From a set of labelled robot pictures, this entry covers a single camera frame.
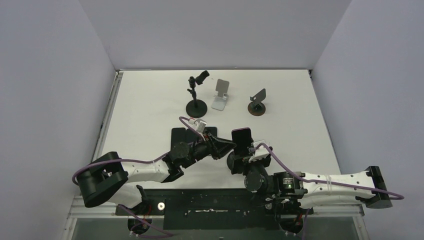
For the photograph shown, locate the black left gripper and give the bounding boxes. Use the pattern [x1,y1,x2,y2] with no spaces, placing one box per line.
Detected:
[181,130,236,169]

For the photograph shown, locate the clear-case phone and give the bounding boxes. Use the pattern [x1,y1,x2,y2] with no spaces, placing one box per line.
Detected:
[204,126,218,137]

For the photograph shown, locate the red-edged black phone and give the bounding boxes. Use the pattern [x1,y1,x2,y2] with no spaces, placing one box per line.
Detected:
[231,127,253,157]

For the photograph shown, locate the black smartphone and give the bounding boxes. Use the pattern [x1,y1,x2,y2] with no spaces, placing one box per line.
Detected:
[185,128,203,144]

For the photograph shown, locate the black pole phone stand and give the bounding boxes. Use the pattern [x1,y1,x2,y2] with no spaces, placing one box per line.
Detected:
[185,70,210,119]
[226,151,245,175]

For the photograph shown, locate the white folding phone stand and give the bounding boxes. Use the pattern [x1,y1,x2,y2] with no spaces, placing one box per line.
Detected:
[211,79,230,111]

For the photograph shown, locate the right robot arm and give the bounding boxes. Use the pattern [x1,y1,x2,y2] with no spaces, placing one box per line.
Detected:
[226,152,393,214]

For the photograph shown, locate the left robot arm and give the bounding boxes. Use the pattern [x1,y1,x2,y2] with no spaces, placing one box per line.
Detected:
[72,131,237,215]

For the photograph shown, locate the brown round base phone stand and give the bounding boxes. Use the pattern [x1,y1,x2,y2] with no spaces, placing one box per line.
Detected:
[247,88,267,117]

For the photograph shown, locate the black mounting base plate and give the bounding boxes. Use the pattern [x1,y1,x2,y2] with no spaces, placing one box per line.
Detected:
[130,189,314,233]

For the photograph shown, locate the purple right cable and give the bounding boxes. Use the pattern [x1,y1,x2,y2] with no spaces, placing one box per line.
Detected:
[250,143,405,201]

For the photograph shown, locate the aluminium frame rail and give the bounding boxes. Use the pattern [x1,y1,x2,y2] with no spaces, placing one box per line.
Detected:
[61,70,124,240]

